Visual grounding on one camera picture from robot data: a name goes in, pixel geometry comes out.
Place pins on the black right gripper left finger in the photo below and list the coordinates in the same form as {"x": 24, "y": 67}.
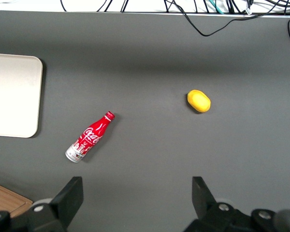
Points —
{"x": 67, "y": 198}

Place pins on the red Coca-Cola bottle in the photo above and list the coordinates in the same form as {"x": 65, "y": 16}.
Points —
{"x": 89, "y": 138}

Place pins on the brown wooden board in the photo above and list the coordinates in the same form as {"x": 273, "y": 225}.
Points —
{"x": 4, "y": 200}

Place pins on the white rounded plastic tray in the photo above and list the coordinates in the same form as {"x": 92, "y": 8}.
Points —
{"x": 13, "y": 95}

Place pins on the yellow lemon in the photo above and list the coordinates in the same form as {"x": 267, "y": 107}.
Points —
{"x": 198, "y": 101}

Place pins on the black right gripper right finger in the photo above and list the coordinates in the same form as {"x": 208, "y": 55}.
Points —
{"x": 203, "y": 198}

